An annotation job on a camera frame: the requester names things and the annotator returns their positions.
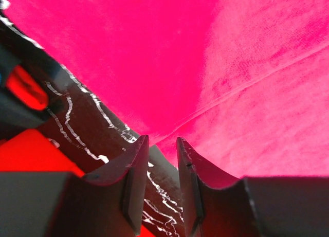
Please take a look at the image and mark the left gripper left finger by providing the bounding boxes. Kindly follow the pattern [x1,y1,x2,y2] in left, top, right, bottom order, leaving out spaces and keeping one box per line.
[1,135,149,236]

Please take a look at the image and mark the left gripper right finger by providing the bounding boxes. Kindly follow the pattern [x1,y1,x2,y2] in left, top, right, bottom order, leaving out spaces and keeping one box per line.
[176,137,328,236]

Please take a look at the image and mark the pink t shirt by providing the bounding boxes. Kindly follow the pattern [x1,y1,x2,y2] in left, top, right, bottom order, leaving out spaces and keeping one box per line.
[5,0,328,177]

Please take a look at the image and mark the red plastic bin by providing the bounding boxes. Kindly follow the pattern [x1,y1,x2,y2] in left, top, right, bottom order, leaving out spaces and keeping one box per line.
[1,129,85,177]

